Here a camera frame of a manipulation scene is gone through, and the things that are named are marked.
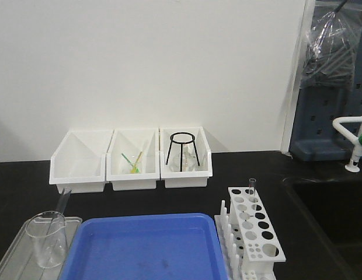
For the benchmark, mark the blue plastic tray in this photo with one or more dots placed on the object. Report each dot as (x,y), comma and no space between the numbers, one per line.
(172,246)

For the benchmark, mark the right white storage bin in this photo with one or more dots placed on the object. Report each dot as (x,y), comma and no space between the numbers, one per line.
(202,173)

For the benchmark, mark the white storage bin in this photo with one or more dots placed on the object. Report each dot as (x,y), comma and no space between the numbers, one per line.
(202,173)
(131,142)
(79,162)

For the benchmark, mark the white lab faucet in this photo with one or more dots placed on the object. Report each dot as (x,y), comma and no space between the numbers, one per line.
(356,140)

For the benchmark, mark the plastic bag of pegs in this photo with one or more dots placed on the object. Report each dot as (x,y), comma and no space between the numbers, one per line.
(332,45)

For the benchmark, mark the black metal tripod stand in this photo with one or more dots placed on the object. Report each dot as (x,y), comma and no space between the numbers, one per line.
(183,139)

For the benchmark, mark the grey metal tray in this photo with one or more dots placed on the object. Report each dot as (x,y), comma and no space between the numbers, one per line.
(19,262)

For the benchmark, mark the blue grey pegboard drying rack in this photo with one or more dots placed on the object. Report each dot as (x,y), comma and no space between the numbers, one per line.
(313,136)

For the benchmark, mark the black lab sink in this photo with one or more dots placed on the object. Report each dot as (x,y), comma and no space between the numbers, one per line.
(336,206)

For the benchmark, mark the clear glass test tube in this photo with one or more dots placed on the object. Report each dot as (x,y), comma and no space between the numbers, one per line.
(54,245)

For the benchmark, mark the test tube in rack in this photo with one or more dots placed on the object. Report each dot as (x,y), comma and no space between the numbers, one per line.
(252,190)

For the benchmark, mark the clear glass beaker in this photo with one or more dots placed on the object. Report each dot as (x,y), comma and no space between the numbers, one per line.
(36,229)

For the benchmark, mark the glassware in right bin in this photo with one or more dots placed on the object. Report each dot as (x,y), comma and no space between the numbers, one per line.
(184,162)

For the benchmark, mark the yellow green plastic droppers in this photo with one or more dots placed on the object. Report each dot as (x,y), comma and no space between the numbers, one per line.
(134,163)

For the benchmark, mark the middle white storage bin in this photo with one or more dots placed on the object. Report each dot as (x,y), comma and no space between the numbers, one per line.
(131,142)

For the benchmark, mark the left white storage bin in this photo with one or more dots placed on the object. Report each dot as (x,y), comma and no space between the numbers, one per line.
(79,162)

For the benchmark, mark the white test tube rack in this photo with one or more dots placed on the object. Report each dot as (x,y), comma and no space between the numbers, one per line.
(249,244)

